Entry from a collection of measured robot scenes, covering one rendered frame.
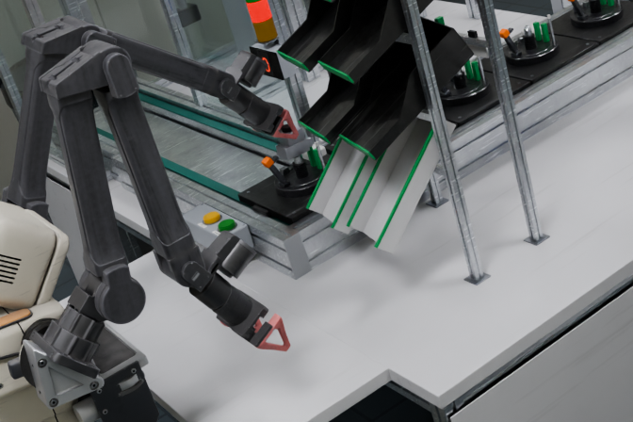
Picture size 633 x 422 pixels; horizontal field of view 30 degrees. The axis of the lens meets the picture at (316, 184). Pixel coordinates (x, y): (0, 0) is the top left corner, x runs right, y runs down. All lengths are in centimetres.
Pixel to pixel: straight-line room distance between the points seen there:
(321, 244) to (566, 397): 64
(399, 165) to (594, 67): 83
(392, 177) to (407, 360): 39
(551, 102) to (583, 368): 83
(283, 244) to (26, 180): 59
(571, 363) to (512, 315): 15
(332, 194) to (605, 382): 68
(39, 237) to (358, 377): 65
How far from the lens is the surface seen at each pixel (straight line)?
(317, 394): 223
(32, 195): 232
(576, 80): 302
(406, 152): 240
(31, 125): 228
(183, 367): 244
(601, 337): 239
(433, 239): 259
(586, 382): 240
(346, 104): 242
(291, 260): 257
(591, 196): 263
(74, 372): 198
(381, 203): 240
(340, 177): 253
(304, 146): 270
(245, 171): 304
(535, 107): 294
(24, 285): 205
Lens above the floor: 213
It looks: 25 degrees down
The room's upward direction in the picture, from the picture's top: 17 degrees counter-clockwise
